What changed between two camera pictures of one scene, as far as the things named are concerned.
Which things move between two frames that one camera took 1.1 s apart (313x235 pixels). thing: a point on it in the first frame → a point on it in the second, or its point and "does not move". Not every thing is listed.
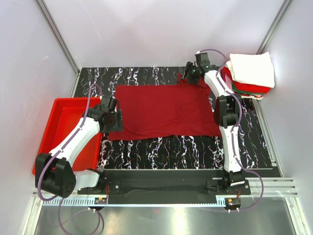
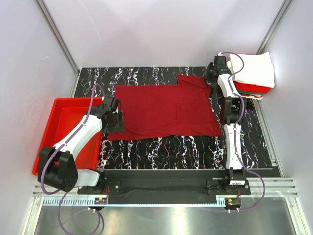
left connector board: x=100 y=200 does not move
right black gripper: x=189 y=66 → x=205 y=74
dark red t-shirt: x=185 y=109 does not move
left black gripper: x=118 y=126 does not move
